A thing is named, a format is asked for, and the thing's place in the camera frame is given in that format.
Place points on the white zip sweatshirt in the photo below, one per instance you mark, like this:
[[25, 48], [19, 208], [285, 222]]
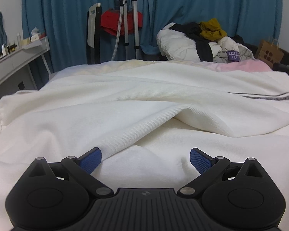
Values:
[[145, 120]]

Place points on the white puffer jacket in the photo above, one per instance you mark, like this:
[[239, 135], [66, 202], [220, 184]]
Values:
[[175, 45]]

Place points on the mustard yellow garment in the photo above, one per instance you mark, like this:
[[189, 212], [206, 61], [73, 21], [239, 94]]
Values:
[[211, 30]]

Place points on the grey white crumpled clothes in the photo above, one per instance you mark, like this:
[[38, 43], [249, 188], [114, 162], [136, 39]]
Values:
[[226, 50]]

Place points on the black garment on pile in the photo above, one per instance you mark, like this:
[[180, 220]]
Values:
[[193, 31]]

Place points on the red garment on stand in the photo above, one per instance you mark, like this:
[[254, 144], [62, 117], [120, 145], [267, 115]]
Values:
[[110, 18]]

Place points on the tissue box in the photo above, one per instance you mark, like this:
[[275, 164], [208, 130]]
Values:
[[35, 34]]

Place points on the pastel tie-dye duvet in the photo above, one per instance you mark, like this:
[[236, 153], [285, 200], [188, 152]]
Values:
[[249, 66]]

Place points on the brown paper shopping bag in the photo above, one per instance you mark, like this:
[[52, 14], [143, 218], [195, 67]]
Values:
[[269, 52]]

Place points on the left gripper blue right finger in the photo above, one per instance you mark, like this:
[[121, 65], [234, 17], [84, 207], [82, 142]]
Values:
[[210, 169]]

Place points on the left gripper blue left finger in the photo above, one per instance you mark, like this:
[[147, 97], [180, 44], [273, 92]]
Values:
[[80, 169]]

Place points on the black and white chair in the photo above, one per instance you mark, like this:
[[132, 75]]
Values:
[[93, 45]]

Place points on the blue curtain panel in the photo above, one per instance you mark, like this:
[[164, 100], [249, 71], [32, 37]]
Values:
[[65, 24], [253, 20]]

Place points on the blue curtain left panel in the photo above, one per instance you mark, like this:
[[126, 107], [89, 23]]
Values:
[[65, 24]]

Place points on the white dressing table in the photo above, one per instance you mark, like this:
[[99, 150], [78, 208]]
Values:
[[12, 63]]

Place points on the blue curtain right panel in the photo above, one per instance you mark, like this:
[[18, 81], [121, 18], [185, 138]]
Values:
[[253, 20]]

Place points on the garment steamer stand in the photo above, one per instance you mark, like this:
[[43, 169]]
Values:
[[123, 20]]

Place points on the black sofa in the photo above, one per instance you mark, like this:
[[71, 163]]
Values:
[[282, 66]]

